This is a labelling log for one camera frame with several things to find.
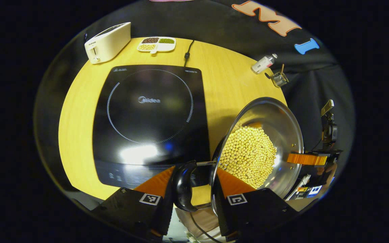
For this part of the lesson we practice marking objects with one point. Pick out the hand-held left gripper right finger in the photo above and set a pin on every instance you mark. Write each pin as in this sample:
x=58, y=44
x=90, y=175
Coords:
x=223, y=222

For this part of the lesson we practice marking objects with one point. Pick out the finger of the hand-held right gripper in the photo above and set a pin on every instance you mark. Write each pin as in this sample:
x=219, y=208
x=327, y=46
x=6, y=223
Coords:
x=306, y=159

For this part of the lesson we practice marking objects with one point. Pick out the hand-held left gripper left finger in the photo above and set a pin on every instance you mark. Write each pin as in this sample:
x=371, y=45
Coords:
x=165, y=219

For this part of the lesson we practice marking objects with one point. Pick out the pile of yellow soybeans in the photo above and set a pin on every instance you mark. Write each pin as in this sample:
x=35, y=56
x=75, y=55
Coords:
x=248, y=155

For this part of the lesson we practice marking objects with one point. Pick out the black induction cooktop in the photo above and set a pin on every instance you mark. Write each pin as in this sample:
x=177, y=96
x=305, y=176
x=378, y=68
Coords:
x=147, y=118

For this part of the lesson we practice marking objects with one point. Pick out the brown cardboard box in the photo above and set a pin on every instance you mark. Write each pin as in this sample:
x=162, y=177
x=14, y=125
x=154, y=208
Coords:
x=208, y=219

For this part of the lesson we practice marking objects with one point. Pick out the wooden stick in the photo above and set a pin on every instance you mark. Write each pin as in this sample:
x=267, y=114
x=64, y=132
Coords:
x=282, y=69

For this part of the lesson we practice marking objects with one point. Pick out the clear bottle with white label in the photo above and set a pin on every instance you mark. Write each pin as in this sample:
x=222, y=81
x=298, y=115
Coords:
x=262, y=64

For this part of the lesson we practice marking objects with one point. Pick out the white divided bean dish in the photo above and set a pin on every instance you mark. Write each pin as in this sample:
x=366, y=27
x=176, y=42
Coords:
x=157, y=49

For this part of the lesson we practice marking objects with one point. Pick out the white toaster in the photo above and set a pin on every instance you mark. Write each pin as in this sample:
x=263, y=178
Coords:
x=108, y=42

